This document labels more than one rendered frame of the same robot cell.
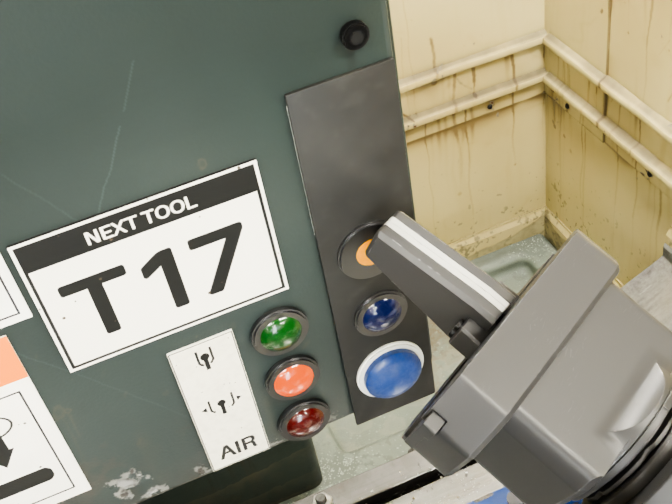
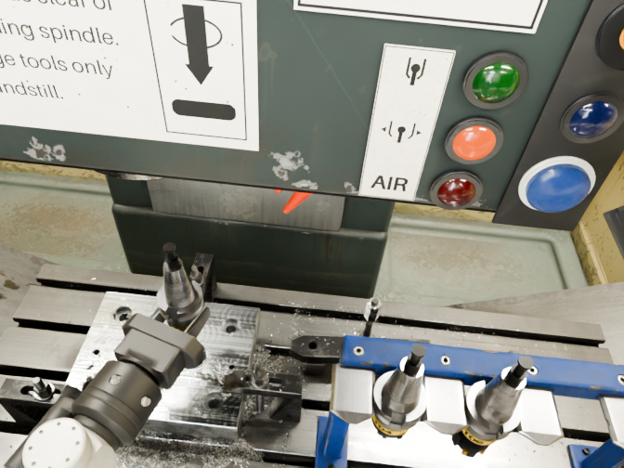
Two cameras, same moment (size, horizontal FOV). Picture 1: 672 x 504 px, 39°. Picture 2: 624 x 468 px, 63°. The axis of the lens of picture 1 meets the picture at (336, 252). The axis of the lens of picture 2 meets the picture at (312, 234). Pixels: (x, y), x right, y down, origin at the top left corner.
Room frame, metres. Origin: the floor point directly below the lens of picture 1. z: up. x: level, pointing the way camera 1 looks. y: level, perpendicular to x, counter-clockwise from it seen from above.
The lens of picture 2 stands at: (0.08, 0.05, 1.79)
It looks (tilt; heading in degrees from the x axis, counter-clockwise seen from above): 47 degrees down; 16
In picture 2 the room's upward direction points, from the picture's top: 5 degrees clockwise
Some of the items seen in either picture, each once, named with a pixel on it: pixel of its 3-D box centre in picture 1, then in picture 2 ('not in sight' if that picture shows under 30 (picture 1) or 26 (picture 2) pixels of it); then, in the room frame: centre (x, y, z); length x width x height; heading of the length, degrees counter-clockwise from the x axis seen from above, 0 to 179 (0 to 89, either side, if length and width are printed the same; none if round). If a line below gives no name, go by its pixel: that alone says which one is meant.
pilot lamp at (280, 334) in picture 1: (280, 332); (495, 82); (0.30, 0.03, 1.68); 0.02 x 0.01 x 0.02; 104
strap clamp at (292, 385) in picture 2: not in sight; (264, 390); (0.44, 0.21, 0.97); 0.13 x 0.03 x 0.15; 104
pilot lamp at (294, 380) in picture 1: (293, 379); (474, 142); (0.30, 0.03, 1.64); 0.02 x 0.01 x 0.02; 104
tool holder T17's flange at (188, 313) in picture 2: not in sight; (180, 300); (0.44, 0.33, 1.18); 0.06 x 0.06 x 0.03
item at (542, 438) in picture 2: not in sight; (536, 415); (0.42, -0.15, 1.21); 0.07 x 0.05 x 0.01; 14
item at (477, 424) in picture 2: not in sight; (490, 409); (0.41, -0.10, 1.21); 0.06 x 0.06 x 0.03
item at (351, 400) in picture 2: not in sight; (352, 395); (0.37, 0.06, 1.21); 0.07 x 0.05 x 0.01; 14
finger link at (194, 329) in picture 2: not in sight; (199, 327); (0.43, 0.30, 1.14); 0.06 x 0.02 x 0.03; 176
